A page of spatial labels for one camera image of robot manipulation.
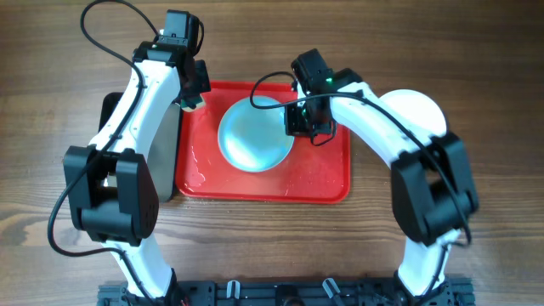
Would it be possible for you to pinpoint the black metal tray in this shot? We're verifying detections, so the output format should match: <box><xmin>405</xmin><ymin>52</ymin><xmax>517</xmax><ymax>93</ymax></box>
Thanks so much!
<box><xmin>109</xmin><ymin>93</ymin><xmax>182</xmax><ymax>202</ymax></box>

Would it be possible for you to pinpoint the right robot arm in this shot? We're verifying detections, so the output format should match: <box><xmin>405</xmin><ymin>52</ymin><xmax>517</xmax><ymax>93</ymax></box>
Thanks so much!
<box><xmin>286</xmin><ymin>66</ymin><xmax>479</xmax><ymax>305</ymax></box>

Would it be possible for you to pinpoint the red plastic tray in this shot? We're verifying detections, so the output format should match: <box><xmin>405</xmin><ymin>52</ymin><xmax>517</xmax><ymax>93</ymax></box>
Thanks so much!
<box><xmin>175</xmin><ymin>81</ymin><xmax>351</xmax><ymax>204</ymax></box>

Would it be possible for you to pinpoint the light blue plate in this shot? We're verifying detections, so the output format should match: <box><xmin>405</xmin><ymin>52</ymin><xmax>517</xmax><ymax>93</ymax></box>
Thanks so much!
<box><xmin>218</xmin><ymin>95</ymin><xmax>294</xmax><ymax>173</ymax></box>

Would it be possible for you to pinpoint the white plate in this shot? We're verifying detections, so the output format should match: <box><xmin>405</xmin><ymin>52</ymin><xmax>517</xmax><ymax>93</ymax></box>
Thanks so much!
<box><xmin>380</xmin><ymin>89</ymin><xmax>447</xmax><ymax>136</ymax></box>

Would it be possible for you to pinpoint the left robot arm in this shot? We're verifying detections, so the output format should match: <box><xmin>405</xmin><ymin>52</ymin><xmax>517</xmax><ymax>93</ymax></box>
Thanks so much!
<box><xmin>58</xmin><ymin>34</ymin><xmax>210</xmax><ymax>305</ymax></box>

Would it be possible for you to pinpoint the green yellow sponge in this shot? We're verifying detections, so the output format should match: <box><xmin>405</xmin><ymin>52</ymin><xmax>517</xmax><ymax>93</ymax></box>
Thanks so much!
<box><xmin>180</xmin><ymin>95</ymin><xmax>206</xmax><ymax>112</ymax></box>

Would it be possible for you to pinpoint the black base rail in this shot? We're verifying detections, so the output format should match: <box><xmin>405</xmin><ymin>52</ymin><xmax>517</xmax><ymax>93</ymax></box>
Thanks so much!
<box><xmin>96</xmin><ymin>276</ymin><xmax>475</xmax><ymax>306</ymax></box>

